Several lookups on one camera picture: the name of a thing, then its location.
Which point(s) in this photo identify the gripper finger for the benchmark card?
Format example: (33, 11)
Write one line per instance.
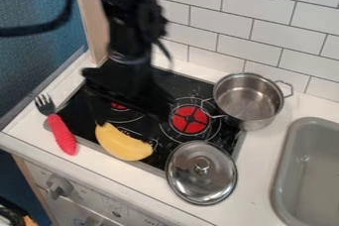
(95, 107)
(150, 126)

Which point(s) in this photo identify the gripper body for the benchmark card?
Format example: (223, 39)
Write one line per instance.
(130, 79)

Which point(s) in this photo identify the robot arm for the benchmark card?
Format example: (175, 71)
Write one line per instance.
(128, 8)

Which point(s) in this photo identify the silver lid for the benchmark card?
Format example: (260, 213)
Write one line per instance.
(201, 172)

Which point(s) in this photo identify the silver pot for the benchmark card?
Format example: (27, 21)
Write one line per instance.
(249, 99)

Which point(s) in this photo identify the toy stove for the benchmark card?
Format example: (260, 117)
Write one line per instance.
(176, 121)

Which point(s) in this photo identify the yellow toy banana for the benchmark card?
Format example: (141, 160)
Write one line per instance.
(121, 144)

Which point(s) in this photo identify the toy sink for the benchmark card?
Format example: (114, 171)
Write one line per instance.
(306, 173)

